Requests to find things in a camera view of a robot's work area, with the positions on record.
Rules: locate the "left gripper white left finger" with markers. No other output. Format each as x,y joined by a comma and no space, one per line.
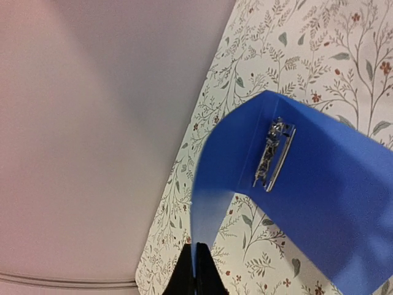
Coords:
181,281

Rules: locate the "floral patterned table mat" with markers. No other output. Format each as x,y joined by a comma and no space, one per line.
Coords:
332,56

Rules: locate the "chrome lever arch clip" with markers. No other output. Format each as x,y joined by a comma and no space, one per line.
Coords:
278,141

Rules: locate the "blue folder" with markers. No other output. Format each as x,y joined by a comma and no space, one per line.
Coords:
332,198

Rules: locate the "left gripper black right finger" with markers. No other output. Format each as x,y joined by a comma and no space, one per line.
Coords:
207,278

